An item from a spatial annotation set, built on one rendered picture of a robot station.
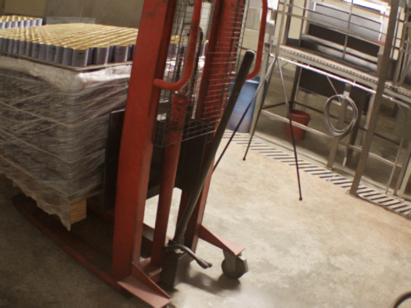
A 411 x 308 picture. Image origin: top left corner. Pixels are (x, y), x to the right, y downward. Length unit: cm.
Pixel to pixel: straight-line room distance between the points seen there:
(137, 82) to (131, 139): 23
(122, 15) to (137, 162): 372
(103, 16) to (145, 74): 396
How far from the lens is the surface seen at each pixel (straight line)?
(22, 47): 208
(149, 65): 164
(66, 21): 388
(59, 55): 180
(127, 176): 181
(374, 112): 382
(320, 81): 583
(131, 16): 519
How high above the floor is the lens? 148
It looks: 22 degrees down
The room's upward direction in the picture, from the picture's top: 10 degrees clockwise
